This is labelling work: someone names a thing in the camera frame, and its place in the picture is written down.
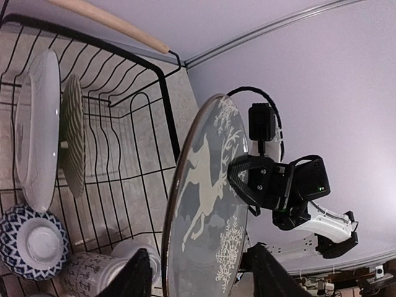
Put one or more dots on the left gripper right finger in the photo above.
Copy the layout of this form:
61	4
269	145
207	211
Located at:
270	278

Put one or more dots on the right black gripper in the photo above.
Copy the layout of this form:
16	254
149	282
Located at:
260	182

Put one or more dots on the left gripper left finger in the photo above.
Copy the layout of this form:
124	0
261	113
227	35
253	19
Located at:
134	279

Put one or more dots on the woven bamboo tray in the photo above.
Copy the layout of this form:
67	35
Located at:
72	136

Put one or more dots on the white blue-striped plate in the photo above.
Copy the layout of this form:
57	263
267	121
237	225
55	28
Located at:
37	130

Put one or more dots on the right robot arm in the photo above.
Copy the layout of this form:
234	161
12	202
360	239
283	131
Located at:
330	234

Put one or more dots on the white calligraphy cup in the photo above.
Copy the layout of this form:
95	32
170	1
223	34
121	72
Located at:
89	273

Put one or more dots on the blue white patterned bowl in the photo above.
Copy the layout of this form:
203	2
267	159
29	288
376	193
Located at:
34	245

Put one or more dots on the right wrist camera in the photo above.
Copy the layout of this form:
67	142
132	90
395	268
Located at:
261	125

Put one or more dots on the black wire dish rack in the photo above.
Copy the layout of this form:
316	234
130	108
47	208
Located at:
130	135

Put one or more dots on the aluminium front rail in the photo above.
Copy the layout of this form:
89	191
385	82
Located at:
370	266

